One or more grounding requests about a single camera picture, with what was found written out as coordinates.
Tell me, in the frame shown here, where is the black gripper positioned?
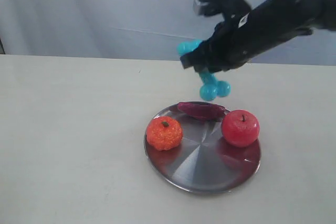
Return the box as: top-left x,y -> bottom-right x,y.
180,0 -> 313,73

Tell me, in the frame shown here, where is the purple sweet potato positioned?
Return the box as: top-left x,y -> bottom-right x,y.
177,102 -> 226,121

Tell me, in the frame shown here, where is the orange toy pumpkin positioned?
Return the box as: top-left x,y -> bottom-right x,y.
146,116 -> 183,151

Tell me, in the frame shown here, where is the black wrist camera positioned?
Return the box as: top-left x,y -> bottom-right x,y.
193,0 -> 251,20

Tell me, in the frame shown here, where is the red apple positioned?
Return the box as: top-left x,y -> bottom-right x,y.
221,110 -> 260,148

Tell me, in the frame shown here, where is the round steel plate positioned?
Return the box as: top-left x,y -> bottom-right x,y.
144,104 -> 261,194

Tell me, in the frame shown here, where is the turquoise toy bone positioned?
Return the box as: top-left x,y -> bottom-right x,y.
177,39 -> 231,101

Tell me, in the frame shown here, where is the light blue backdrop cloth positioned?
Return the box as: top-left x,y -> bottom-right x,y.
0,0 -> 336,66

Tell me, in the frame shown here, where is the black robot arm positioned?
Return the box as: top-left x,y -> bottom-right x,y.
180,0 -> 335,73

